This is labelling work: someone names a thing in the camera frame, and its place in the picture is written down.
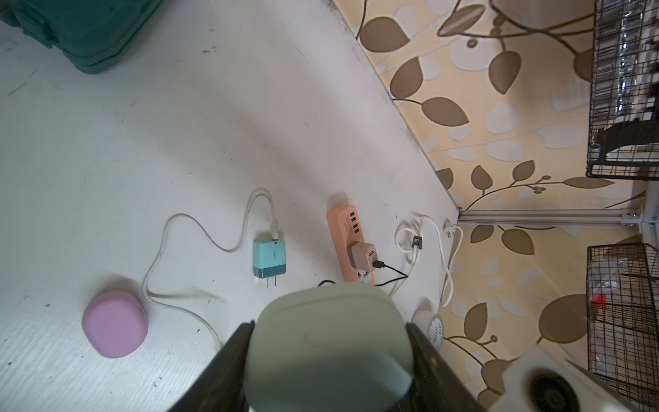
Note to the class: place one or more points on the white tape roll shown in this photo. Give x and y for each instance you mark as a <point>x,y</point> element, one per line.
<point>431,325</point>

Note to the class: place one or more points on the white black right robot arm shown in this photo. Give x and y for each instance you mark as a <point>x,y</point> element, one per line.
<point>540,381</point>

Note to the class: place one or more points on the pink usb charger adapter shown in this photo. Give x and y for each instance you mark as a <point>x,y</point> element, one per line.
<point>362,256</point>

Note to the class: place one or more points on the purple earbuds case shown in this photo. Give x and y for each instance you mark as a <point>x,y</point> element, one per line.
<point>115,323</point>

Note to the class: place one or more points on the teal usb charger adapter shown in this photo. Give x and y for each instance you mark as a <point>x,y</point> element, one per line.
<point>269,259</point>

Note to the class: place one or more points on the red object in basket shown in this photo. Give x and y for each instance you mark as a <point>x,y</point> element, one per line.
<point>600,302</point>

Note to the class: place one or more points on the mint green earbuds case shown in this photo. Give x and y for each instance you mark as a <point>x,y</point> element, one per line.
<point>333,348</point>

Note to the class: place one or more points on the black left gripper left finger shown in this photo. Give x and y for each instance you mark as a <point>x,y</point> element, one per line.
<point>220,387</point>

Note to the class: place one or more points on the pink power strip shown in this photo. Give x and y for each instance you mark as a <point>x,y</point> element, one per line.
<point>344,226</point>

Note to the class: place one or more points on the green plastic tool case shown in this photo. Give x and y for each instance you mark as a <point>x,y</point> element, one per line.
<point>93,34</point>

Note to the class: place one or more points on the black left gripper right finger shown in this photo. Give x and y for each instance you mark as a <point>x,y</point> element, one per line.
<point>435,386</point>

